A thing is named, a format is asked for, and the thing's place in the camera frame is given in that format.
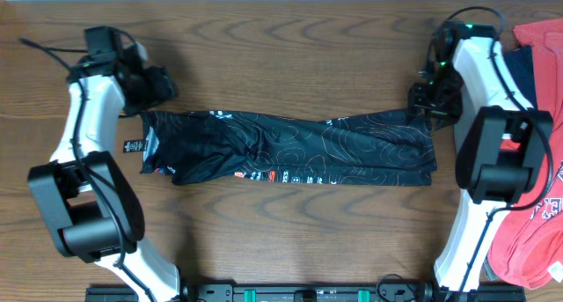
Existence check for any navy blue garment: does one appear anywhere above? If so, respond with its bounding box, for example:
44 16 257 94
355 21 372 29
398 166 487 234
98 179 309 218
504 46 537 109

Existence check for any red t-shirt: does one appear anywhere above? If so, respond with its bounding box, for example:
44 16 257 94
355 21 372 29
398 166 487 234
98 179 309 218
487 18 562 290

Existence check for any black orange-patterned jersey shirt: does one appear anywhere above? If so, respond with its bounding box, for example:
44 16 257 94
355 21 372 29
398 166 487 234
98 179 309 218
123 110 437 187

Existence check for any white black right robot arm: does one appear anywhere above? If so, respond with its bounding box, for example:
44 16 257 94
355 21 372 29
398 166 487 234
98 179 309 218
408 19 553 301

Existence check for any grey folded garment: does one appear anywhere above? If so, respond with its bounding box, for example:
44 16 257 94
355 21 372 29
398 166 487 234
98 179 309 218
452 116 501 282

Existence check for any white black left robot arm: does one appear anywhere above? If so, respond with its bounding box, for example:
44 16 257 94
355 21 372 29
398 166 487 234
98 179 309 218
27 41 189 301

